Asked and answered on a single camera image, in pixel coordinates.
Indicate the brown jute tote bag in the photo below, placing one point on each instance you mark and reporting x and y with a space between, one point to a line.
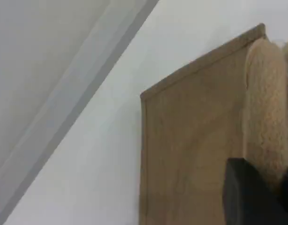
193 140

